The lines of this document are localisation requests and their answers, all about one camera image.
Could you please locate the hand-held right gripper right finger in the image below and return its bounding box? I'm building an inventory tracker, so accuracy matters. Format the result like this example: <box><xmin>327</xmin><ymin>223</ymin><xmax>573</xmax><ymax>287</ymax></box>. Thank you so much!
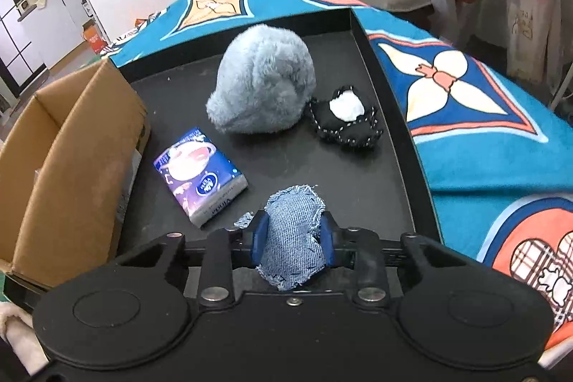
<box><xmin>320</xmin><ymin>213</ymin><xmax>457</xmax><ymax>304</ymax></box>

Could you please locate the denim pouch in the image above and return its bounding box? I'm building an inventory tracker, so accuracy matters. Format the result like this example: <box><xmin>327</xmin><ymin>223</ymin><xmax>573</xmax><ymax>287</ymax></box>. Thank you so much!
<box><xmin>233</xmin><ymin>184</ymin><xmax>327</xmax><ymax>292</ymax></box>

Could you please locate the black tray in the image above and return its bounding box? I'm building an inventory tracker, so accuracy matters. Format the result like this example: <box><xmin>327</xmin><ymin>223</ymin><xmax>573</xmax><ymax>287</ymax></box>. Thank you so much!
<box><xmin>2</xmin><ymin>6</ymin><xmax>444</xmax><ymax>311</ymax></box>

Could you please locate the beige tote bag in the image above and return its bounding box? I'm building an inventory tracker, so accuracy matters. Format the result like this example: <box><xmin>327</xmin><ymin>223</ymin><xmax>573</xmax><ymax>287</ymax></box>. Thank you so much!
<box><xmin>506</xmin><ymin>0</ymin><xmax>562</xmax><ymax>85</ymax></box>

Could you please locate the blue fluffy plush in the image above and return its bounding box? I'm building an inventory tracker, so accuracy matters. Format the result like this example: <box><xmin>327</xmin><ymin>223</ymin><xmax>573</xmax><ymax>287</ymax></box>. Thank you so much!
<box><xmin>206</xmin><ymin>25</ymin><xmax>318</xmax><ymax>135</ymax></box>

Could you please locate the white storage rack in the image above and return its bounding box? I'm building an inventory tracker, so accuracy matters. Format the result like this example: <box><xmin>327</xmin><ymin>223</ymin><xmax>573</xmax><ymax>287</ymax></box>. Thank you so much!
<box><xmin>77</xmin><ymin>0</ymin><xmax>110</xmax><ymax>47</ymax></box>

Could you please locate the orange cardboard box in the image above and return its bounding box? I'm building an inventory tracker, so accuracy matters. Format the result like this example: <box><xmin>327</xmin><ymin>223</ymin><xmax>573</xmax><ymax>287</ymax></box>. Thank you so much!
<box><xmin>82</xmin><ymin>24</ymin><xmax>108</xmax><ymax>54</ymax></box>

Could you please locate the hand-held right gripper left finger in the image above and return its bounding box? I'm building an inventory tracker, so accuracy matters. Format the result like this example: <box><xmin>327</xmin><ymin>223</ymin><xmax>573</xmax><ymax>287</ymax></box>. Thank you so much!
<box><xmin>114</xmin><ymin>212</ymin><xmax>270</xmax><ymax>304</ymax></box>

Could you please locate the white kitchen cabinet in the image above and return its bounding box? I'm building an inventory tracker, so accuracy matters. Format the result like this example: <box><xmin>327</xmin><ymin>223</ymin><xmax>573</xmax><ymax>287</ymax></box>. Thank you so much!
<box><xmin>0</xmin><ymin>0</ymin><xmax>97</xmax><ymax>74</ymax></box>

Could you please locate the brown cardboard box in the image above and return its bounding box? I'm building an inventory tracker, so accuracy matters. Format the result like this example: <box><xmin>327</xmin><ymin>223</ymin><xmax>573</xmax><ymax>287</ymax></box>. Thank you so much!
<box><xmin>0</xmin><ymin>59</ymin><xmax>152</xmax><ymax>289</ymax></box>

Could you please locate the blue patterned blanket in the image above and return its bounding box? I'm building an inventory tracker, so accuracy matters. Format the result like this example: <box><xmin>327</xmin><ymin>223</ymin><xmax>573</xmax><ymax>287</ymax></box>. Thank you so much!
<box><xmin>109</xmin><ymin>0</ymin><xmax>573</xmax><ymax>351</ymax></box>

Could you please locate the black pouch with white patch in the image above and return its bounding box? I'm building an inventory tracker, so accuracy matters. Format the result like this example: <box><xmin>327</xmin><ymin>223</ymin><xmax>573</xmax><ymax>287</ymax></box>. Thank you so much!
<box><xmin>308</xmin><ymin>84</ymin><xmax>384</xmax><ymax>152</ymax></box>

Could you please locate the purple tissue pack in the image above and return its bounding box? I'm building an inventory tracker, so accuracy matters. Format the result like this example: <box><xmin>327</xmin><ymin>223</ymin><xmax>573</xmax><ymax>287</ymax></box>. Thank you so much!
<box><xmin>153</xmin><ymin>127</ymin><xmax>249</xmax><ymax>229</ymax></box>

